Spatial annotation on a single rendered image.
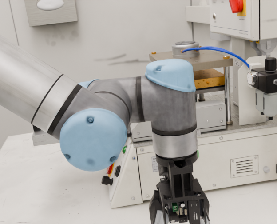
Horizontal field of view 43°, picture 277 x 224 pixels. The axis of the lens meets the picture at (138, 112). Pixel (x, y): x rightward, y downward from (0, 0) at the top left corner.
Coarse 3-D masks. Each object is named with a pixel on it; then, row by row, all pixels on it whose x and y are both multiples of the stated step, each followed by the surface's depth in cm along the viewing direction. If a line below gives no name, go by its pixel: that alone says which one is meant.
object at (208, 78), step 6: (198, 72) 103; (204, 72) 102; (210, 72) 101; (216, 72) 100; (198, 78) 96; (204, 78) 95; (210, 78) 95; (216, 78) 95; (222, 78) 95; (198, 84) 95; (204, 84) 95; (210, 84) 94; (216, 84) 95; (222, 84) 96; (198, 90) 95; (204, 90) 96; (210, 90) 96; (216, 90) 96; (222, 90) 96
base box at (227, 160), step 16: (272, 128) 94; (208, 144) 93; (224, 144) 93; (240, 144) 94; (256, 144) 95; (272, 144) 95; (128, 160) 91; (144, 160) 92; (208, 160) 94; (224, 160) 95; (240, 160) 95; (256, 160) 96; (272, 160) 97; (128, 176) 93; (144, 176) 93; (160, 176) 94; (208, 176) 96; (224, 176) 96; (240, 176) 97; (256, 176) 97; (272, 176) 98; (128, 192) 94; (144, 192) 95
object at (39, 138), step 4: (128, 128) 95; (36, 132) 95; (40, 132) 94; (44, 132) 94; (32, 136) 93; (36, 136) 93; (40, 136) 93; (44, 136) 93; (48, 136) 93; (52, 136) 93; (32, 140) 93; (36, 140) 93; (40, 140) 93; (44, 140) 93; (48, 140) 93; (52, 140) 94; (56, 140) 94; (36, 144) 93; (40, 144) 93; (44, 144) 94
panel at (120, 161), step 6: (126, 144) 98; (126, 150) 94; (120, 156) 101; (126, 156) 93; (114, 162) 108; (120, 162) 99; (114, 168) 105; (120, 168) 96; (108, 174) 111; (120, 174) 94; (114, 180) 100; (108, 186) 106; (114, 186) 98; (114, 192) 96
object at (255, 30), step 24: (216, 0) 108; (240, 0) 88; (264, 0) 84; (216, 24) 111; (240, 24) 92; (264, 24) 86; (240, 48) 102; (264, 48) 91; (240, 72) 90; (240, 96) 92; (240, 120) 94; (264, 120) 95
